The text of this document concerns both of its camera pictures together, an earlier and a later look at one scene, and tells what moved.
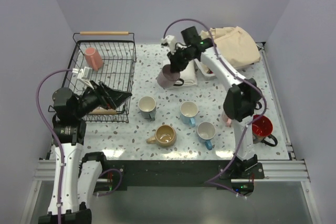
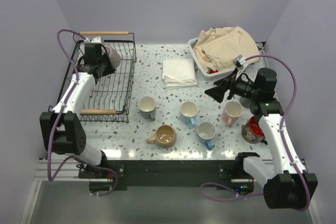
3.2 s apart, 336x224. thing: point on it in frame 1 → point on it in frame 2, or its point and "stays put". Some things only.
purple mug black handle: [167, 78] → [115, 57]
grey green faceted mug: [147, 105] stays put
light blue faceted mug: [188, 110] stays put
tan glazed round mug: [165, 136] stays put
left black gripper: [115, 97] → [111, 68]
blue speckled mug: [206, 131] stays put
